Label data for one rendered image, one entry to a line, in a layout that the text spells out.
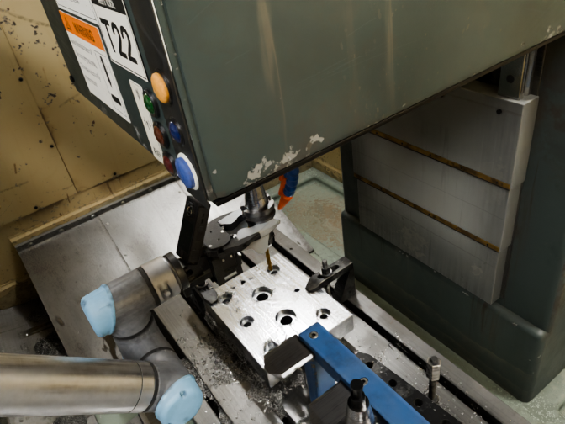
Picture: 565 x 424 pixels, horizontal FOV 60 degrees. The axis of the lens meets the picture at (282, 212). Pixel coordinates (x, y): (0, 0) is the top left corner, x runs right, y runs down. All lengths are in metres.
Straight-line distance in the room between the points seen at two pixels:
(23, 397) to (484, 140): 0.87
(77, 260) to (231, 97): 1.48
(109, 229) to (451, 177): 1.24
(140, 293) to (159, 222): 1.06
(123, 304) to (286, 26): 0.55
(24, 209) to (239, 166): 1.48
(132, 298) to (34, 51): 1.06
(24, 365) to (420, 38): 0.60
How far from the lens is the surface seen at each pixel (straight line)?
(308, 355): 0.76
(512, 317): 1.29
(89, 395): 0.74
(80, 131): 1.81
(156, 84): 0.41
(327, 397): 0.71
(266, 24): 0.42
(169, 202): 1.93
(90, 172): 1.87
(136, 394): 0.78
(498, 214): 1.10
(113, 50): 0.53
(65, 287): 1.81
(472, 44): 0.62
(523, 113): 0.97
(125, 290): 0.84
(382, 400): 0.69
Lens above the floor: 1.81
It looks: 35 degrees down
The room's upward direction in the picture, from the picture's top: 10 degrees counter-clockwise
